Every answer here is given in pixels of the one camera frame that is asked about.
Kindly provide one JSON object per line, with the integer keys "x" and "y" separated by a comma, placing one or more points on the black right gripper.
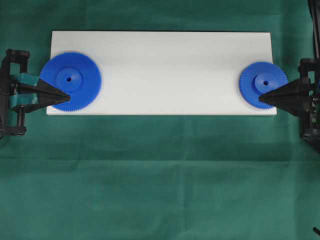
{"x": 308, "y": 86}

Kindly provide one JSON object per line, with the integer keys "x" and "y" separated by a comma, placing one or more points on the green cloth table cover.
{"x": 158, "y": 177}

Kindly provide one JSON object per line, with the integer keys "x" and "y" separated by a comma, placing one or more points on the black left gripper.
{"x": 30, "y": 97}

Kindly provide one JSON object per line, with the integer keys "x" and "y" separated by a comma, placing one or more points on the small blue gear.
{"x": 260, "y": 78}

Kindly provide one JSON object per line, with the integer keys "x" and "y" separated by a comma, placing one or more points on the white rectangular board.
{"x": 168, "y": 72}

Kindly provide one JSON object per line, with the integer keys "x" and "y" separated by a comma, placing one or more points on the large blue gear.
{"x": 76, "y": 75}

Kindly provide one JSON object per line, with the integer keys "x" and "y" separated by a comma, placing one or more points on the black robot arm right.
{"x": 301, "y": 97}

